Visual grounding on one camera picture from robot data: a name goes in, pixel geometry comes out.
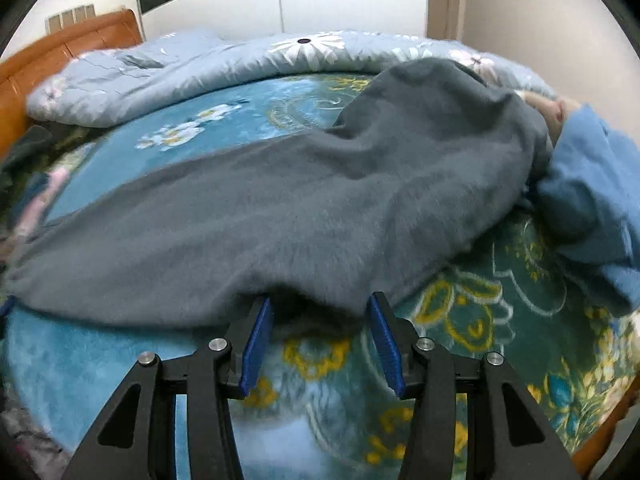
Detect light blue floral duvet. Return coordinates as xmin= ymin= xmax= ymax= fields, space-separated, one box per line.
xmin=26 ymin=29 xmax=554 ymax=128

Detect blue folded garment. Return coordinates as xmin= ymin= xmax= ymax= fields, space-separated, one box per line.
xmin=534 ymin=105 xmax=639 ymax=318

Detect wooden bed footboard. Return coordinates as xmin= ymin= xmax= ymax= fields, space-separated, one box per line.
xmin=572 ymin=375 xmax=639 ymax=479

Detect teal floral bed blanket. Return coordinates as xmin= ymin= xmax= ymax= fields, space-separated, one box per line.
xmin=1 ymin=74 xmax=639 ymax=479

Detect pink folded garment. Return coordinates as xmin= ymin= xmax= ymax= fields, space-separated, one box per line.
xmin=13 ymin=167 xmax=70 ymax=238

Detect dark grey garment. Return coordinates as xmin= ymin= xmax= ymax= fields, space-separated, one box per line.
xmin=1 ymin=126 xmax=53 ymax=202

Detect grey knit sweater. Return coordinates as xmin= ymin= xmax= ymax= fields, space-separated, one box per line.
xmin=6 ymin=58 xmax=552 ymax=328

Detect orange wooden headboard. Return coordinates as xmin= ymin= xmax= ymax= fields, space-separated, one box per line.
xmin=0 ymin=9 xmax=142 ymax=156

